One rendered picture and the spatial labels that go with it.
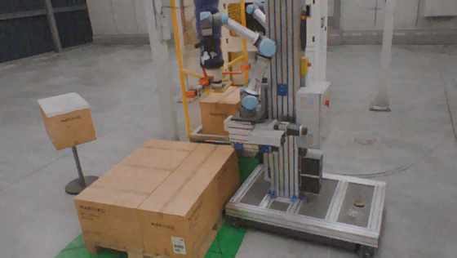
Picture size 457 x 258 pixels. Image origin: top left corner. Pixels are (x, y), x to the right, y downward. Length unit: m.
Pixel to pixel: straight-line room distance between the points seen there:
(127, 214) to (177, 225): 0.42
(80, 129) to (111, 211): 1.25
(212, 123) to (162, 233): 1.36
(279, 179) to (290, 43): 1.19
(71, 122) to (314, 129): 2.39
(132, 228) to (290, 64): 1.75
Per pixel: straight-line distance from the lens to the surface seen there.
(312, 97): 2.86
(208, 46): 2.65
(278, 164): 3.23
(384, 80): 6.19
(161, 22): 4.46
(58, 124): 3.96
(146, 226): 2.93
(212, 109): 3.69
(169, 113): 4.74
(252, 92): 2.74
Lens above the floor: 2.06
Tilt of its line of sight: 22 degrees down
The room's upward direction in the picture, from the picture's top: 5 degrees counter-clockwise
